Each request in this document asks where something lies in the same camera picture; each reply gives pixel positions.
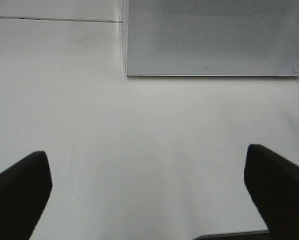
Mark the white microwave door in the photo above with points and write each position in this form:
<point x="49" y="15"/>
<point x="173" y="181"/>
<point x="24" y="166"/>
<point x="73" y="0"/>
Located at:
<point x="209" y="37"/>

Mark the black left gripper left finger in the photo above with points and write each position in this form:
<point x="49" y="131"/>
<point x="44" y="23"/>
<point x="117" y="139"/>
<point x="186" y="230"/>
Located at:
<point x="25" y="188"/>

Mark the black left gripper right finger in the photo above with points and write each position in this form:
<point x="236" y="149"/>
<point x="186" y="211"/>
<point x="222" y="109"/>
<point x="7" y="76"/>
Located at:
<point x="272" y="182"/>

